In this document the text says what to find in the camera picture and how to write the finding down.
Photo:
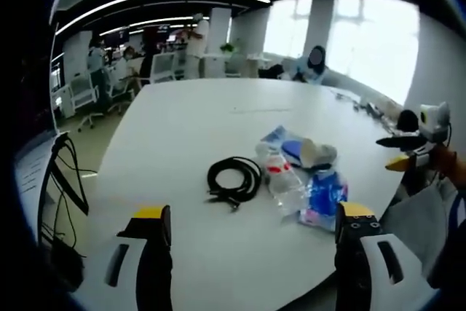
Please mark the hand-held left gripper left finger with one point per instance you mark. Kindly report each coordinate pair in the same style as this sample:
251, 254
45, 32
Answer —
127, 263

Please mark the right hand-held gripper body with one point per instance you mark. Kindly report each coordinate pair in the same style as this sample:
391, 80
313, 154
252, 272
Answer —
433, 121

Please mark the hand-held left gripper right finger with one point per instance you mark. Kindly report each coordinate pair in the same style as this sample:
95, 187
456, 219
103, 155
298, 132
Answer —
367, 263

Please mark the blue pink plastic packet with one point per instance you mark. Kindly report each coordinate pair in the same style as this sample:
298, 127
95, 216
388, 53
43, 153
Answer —
325, 198

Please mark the clear plastic bottle red label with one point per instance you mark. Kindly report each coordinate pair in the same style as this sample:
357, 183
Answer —
282, 180

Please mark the blue white plastic packet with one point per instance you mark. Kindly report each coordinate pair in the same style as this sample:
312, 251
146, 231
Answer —
273, 136

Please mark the small clutter on table edge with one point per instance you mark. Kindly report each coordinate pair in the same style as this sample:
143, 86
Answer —
367, 107

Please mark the person's right hand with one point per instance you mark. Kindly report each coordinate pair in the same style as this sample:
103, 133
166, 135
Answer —
445, 160

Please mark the black round object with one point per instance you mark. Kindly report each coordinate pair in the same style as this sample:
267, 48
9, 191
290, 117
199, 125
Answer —
407, 121

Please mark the grey monitor screen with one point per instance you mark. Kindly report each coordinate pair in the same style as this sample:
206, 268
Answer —
32, 169

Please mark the white table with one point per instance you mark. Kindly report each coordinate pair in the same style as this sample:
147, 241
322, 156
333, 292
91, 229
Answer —
204, 121

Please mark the white office chair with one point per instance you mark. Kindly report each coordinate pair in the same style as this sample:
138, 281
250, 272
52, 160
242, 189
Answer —
162, 67
83, 92

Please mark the green potted plant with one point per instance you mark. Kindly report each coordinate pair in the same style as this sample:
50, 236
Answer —
228, 47

